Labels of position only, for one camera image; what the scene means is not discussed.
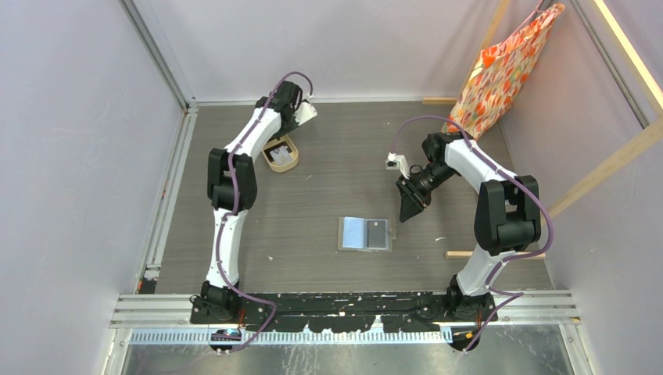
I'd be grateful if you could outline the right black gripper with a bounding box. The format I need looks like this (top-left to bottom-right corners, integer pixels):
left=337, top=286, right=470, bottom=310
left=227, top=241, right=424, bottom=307
left=396, top=163, right=457, bottom=223

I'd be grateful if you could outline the black VIP credit card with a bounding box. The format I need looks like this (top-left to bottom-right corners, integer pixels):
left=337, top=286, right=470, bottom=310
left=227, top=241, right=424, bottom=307
left=365, top=220, right=389, bottom=251

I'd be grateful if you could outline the beige card holder wallet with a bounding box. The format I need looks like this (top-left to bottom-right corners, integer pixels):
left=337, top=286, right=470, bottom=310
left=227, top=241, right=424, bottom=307
left=337, top=216, right=395, bottom=252

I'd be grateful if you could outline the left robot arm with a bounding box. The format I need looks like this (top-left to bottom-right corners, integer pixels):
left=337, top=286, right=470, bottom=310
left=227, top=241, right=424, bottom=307
left=199, top=80, right=308, bottom=323

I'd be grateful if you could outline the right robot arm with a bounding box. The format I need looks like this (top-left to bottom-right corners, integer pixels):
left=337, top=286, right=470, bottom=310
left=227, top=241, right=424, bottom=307
left=396, top=133, right=541, bottom=321

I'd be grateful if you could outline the loose white card in tray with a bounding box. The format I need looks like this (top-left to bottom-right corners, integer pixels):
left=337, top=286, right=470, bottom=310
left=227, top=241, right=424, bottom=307
left=268, top=145, right=293, bottom=166

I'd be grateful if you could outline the gold oval tray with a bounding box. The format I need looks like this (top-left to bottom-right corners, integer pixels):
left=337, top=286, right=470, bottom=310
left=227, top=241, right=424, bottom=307
left=262, top=135, right=299, bottom=173

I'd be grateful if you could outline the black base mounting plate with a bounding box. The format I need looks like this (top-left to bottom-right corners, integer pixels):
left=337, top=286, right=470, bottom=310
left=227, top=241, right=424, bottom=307
left=189, top=291, right=496, bottom=334

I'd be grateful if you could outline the orange floral fabric bag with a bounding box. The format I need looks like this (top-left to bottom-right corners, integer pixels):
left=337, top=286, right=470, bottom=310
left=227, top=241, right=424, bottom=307
left=448, top=3, right=565, bottom=139

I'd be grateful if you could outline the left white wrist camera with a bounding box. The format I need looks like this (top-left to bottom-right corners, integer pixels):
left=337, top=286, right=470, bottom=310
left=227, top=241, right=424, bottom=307
left=294, top=100, right=317, bottom=127

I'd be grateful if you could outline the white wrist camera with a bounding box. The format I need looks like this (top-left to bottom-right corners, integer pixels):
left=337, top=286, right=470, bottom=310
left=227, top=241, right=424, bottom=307
left=294, top=100, right=317, bottom=127
left=385, top=152, right=410, bottom=180

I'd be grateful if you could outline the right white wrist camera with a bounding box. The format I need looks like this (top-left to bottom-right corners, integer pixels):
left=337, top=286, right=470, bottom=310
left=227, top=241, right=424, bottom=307
left=385, top=152, right=410, bottom=180

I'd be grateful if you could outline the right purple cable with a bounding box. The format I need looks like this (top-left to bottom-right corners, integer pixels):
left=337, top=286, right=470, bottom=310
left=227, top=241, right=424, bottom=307
left=391, top=114, right=555, bottom=353

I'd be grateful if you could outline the purple cable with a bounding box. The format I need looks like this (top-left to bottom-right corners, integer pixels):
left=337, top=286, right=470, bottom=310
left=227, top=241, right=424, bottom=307
left=214, top=71, right=314, bottom=354
left=391, top=114, right=555, bottom=353

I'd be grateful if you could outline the aluminium rail frame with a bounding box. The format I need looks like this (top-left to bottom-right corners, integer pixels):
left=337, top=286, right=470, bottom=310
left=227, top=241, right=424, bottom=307
left=103, top=0, right=597, bottom=375

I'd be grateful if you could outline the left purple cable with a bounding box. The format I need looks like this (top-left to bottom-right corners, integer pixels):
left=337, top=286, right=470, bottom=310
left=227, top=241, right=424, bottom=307
left=214, top=71, right=314, bottom=354

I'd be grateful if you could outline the wooden frame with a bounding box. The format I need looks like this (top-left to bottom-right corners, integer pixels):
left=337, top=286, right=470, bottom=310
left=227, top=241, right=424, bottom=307
left=421, top=0, right=663, bottom=259

